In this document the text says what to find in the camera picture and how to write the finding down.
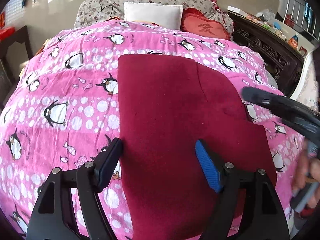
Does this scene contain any pink penguin blanket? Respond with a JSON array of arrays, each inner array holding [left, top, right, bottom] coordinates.
[[0, 19, 307, 238]]

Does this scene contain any white square pillow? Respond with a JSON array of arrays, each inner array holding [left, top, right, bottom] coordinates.
[[124, 2, 183, 30]]

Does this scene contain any dark wooden side table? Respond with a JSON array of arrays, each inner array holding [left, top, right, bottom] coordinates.
[[1, 25, 34, 110]]

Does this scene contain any white patterned chair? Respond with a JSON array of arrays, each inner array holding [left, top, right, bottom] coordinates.
[[290, 52, 319, 111]]

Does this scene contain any red heart cushion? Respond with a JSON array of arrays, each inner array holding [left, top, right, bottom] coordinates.
[[181, 8, 231, 40]]

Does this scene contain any dark carved wooden headboard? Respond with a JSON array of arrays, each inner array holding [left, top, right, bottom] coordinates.
[[228, 12, 304, 97]]

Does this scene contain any metal stair railing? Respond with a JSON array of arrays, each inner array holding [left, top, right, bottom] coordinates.
[[283, 0, 319, 42]]

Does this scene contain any dark red sweater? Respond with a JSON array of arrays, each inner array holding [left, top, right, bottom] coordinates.
[[117, 54, 277, 239]]

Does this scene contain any red round box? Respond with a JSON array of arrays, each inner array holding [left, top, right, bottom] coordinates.
[[0, 27, 15, 41]]

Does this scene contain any floral quilt pile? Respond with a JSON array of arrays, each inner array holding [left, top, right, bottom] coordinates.
[[74, 0, 234, 35]]

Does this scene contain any person's right hand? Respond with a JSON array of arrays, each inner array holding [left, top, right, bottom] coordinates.
[[291, 149, 320, 195]]

